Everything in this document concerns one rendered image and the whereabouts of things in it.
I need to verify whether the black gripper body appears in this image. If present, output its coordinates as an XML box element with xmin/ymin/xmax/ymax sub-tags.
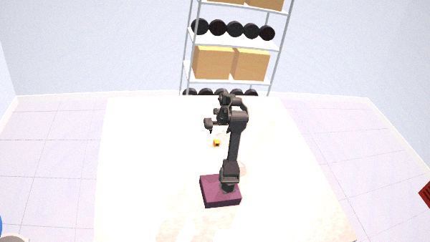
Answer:
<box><xmin>204</xmin><ymin>114</ymin><xmax>228</xmax><ymax>129</ymax></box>

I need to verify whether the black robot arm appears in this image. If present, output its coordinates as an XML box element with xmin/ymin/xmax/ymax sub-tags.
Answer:
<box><xmin>213</xmin><ymin>90</ymin><xmax>249</xmax><ymax>194</ymax></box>

